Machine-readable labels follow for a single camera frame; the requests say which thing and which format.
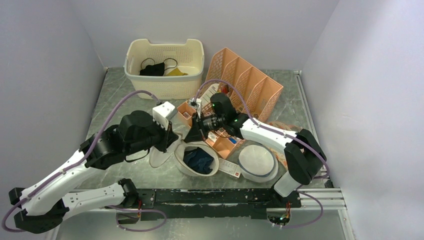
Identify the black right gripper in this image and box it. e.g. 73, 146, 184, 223
184, 110, 226, 143

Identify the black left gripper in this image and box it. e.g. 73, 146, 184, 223
126, 114, 180, 156

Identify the dark blue bra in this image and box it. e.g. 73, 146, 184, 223
183, 147, 214, 175

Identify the white mesh laundry bag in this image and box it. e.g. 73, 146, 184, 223
148, 133, 220, 177

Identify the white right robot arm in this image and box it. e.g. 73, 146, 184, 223
184, 92, 327, 207

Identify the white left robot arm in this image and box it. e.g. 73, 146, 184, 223
8, 105, 179, 234

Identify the cream plastic laundry basket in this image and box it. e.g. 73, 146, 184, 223
124, 38, 205, 100

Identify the orange patterned fabric bag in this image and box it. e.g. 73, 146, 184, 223
261, 121, 314, 167

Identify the white red card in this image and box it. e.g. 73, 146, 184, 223
218, 158, 241, 179

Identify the yellow cloth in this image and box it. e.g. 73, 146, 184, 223
166, 67, 188, 77

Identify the black face mask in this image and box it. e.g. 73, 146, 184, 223
139, 57, 178, 77

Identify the peach plastic desk organizer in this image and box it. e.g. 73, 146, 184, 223
177, 47, 283, 159

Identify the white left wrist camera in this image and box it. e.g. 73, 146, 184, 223
152, 101, 178, 129

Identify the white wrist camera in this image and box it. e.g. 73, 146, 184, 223
187, 97, 202, 117
152, 101, 178, 129

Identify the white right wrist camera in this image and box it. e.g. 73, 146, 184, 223
187, 97, 202, 117

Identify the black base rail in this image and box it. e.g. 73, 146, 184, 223
118, 188, 301, 220

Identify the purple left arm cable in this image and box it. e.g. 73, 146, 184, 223
1, 90, 168, 233

